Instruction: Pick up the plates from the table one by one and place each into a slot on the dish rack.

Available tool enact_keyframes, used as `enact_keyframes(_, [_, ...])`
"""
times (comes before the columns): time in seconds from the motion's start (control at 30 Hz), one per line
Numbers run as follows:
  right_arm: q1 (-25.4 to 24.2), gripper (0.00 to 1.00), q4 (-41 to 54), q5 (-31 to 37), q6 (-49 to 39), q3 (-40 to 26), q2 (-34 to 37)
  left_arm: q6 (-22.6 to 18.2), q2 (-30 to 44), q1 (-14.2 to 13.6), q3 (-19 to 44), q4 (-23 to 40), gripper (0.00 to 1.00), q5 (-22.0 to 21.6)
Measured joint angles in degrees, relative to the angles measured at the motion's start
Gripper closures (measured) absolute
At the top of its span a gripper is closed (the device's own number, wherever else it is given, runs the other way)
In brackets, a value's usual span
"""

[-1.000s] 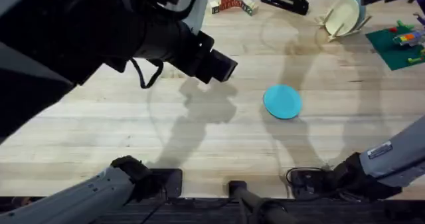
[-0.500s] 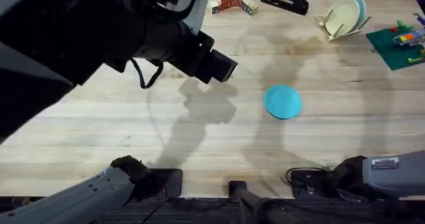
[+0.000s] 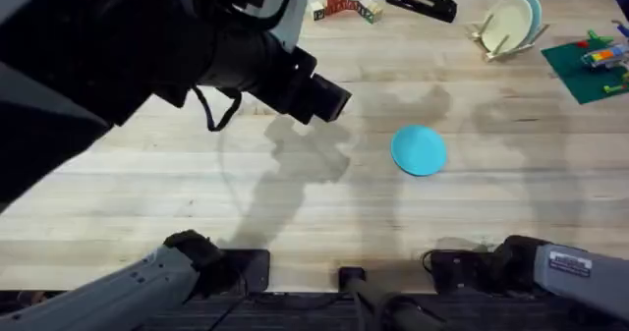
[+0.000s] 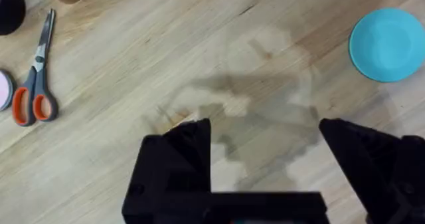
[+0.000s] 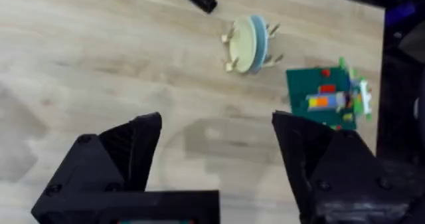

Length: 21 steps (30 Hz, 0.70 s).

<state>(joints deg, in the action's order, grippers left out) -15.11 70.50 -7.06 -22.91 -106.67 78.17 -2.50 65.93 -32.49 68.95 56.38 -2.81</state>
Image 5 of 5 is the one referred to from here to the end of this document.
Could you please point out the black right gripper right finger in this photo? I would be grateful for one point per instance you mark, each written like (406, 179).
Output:
(338, 177)

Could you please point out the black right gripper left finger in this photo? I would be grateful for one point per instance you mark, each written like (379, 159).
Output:
(109, 164)

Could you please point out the green board with toy blocks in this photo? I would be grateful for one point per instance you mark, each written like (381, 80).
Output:
(308, 84)

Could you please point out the blue plate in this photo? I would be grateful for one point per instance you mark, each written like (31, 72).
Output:
(261, 41)

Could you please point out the cream plate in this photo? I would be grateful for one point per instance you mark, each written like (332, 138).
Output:
(243, 46)

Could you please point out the small wooden peg rack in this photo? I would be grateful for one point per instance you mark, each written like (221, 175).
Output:
(229, 65)

